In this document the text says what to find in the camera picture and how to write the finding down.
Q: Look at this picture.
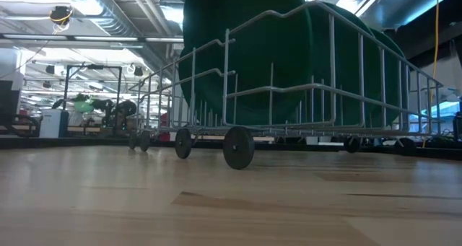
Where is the grey wire dish rack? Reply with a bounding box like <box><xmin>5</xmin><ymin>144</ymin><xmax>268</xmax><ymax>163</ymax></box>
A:
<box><xmin>128</xmin><ymin>0</ymin><xmax>445</xmax><ymax>170</ymax></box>

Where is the light green background bowl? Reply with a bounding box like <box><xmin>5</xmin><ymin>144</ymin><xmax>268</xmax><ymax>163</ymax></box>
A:
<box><xmin>74</xmin><ymin>100</ymin><xmax>95</xmax><ymax>114</ymax></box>

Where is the white background box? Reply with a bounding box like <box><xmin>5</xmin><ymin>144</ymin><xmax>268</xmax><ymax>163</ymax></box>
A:
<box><xmin>38</xmin><ymin>108</ymin><xmax>69</xmax><ymax>139</ymax></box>

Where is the black ceiling-mounted device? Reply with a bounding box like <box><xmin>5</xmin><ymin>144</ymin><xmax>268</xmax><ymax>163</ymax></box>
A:
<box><xmin>48</xmin><ymin>4</ymin><xmax>74</xmax><ymax>34</ymax></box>

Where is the black background rig frame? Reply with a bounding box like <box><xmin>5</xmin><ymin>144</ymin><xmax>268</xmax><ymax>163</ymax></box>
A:
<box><xmin>61</xmin><ymin>63</ymin><xmax>123</xmax><ymax>137</ymax></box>

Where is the long ceiling light rail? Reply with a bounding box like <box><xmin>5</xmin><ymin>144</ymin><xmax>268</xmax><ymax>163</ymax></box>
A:
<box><xmin>0</xmin><ymin>32</ymin><xmax>185</xmax><ymax>44</ymax></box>

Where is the silver ventilation duct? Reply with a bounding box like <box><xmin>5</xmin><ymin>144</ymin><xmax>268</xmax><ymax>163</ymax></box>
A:
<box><xmin>56</xmin><ymin>0</ymin><xmax>170</xmax><ymax>76</ymax></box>

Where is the black aluminium table frame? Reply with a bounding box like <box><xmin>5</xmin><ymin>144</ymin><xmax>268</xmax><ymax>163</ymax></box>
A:
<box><xmin>0</xmin><ymin>136</ymin><xmax>462</xmax><ymax>161</ymax></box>

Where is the yellow cable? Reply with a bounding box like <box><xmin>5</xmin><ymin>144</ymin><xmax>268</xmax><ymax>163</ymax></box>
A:
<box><xmin>422</xmin><ymin>0</ymin><xmax>442</xmax><ymax>149</ymax></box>

